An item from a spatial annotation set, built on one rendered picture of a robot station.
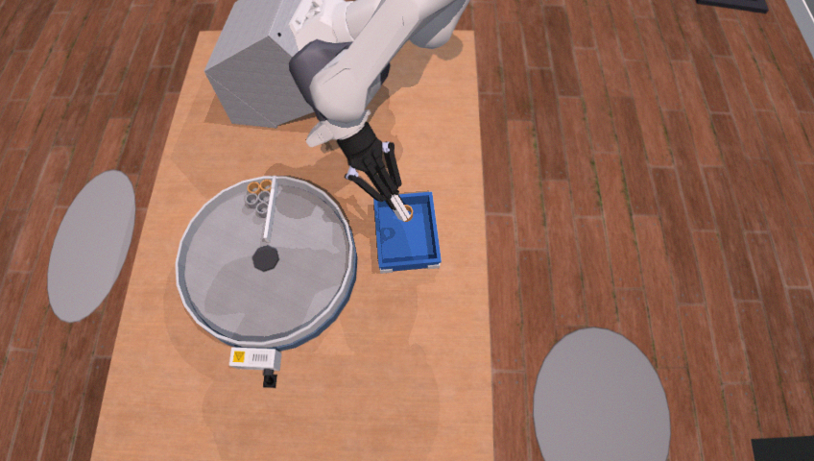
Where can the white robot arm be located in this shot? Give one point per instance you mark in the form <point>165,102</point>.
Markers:
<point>342,91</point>

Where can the blue crate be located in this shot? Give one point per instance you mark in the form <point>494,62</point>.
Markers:
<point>414,243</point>

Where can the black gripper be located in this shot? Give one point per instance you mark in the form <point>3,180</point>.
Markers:
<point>364,152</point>

